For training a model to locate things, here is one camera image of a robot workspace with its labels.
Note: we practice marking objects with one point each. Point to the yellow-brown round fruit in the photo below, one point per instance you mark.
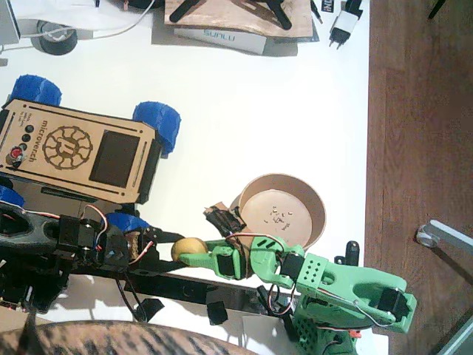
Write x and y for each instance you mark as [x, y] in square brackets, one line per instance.
[186, 246]

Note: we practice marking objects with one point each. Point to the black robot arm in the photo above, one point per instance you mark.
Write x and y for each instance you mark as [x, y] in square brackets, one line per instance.
[44, 229]

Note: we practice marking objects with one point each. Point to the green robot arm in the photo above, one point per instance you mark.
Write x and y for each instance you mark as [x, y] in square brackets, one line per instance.
[343, 277]

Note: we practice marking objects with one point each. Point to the brown paper bowl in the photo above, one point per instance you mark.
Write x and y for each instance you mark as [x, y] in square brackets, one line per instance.
[258, 207]

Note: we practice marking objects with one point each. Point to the long black mounting bar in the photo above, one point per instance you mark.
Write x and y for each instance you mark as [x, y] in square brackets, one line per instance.
[192, 292]

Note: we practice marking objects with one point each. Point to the flat black tape piece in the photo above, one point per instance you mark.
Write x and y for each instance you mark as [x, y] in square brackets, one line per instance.
[149, 308]

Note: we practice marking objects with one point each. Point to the crumpled black tape piece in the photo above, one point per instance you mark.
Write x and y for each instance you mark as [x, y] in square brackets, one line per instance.
[217, 314]

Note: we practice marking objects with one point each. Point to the brown striped garment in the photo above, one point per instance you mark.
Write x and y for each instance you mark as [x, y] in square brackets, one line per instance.
[111, 342]

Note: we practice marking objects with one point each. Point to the wooden microrover chassis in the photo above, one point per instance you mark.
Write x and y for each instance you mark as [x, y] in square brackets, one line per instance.
[37, 174]

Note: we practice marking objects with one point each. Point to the white SUNLU box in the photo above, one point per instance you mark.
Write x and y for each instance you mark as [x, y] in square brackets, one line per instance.
[221, 38]

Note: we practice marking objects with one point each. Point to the grey caster furniture leg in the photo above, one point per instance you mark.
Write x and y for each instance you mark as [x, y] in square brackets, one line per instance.
[449, 231]

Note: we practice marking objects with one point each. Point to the black tape roll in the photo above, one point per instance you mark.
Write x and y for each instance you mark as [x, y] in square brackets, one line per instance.
[68, 46]

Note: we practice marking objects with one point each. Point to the black stand leg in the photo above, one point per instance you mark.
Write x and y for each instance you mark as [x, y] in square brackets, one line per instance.
[281, 16]
[181, 13]

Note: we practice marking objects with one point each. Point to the plywood board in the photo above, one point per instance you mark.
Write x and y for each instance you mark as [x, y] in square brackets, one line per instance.
[236, 18]

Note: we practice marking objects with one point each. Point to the white black power adapter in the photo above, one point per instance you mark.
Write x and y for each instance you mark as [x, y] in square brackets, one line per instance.
[345, 21]

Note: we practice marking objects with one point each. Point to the light grey device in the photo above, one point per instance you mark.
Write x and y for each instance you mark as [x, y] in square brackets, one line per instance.
[9, 22]

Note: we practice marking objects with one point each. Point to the black printed label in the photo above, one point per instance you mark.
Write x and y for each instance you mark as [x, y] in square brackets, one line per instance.
[327, 5]

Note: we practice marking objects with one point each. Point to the black plug adapter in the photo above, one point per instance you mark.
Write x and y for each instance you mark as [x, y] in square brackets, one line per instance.
[354, 6]

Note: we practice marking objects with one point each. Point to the black furniture leg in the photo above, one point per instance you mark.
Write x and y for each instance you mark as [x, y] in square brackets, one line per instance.
[437, 8]

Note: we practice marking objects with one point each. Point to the grey metal frame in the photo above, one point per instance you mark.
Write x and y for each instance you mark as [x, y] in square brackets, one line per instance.
[462, 340]

